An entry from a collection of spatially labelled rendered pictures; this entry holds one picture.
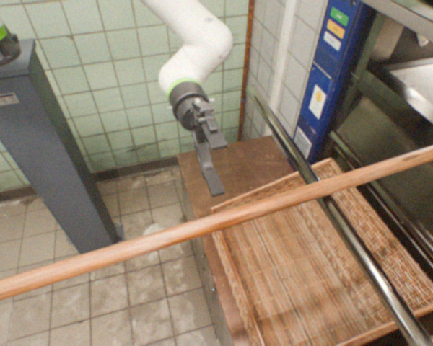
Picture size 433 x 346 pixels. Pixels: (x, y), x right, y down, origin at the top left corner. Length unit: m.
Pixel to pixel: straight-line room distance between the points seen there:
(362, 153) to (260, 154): 0.59
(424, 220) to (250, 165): 0.79
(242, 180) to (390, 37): 0.78
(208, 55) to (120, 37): 0.96
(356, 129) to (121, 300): 1.40
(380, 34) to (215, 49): 0.47
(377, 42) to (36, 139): 1.14
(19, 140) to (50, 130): 0.11
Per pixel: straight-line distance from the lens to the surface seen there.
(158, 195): 2.10
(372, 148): 1.06
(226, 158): 1.49
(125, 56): 1.75
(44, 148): 1.26
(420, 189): 0.97
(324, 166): 1.20
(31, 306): 1.97
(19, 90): 1.12
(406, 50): 1.13
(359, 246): 0.58
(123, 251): 0.51
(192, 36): 0.79
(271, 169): 1.47
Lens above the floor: 1.64
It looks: 48 degrees down
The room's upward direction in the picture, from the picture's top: straight up
